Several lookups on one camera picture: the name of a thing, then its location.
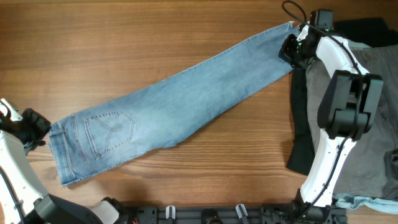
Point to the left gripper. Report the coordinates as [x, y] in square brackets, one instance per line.
[41, 127]

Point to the light blue shirt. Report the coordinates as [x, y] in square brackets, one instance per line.
[367, 202]

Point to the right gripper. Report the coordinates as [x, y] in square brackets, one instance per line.
[285, 53]

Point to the grey trousers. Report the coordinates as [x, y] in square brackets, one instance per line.
[373, 140]

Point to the dark garment at back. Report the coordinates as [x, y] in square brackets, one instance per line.
[373, 31]

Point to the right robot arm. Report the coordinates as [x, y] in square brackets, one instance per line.
[346, 111]

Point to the black garment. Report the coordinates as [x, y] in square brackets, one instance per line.
[303, 153]

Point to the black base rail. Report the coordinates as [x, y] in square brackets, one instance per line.
[238, 214]

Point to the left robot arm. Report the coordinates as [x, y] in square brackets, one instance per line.
[24, 198]

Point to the light blue jeans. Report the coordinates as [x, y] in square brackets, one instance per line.
[102, 137]

